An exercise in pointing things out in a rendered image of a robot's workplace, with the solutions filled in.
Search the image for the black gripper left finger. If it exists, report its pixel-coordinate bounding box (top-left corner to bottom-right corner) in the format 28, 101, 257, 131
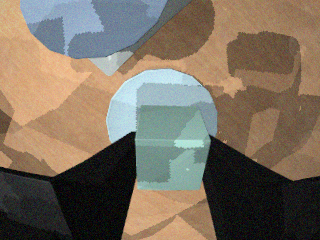
0, 131, 136, 240

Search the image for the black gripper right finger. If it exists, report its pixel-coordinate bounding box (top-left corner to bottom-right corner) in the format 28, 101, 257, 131
203, 133, 320, 240

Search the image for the pale green cube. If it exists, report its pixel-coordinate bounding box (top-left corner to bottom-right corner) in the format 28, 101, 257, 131
135, 105, 211, 191

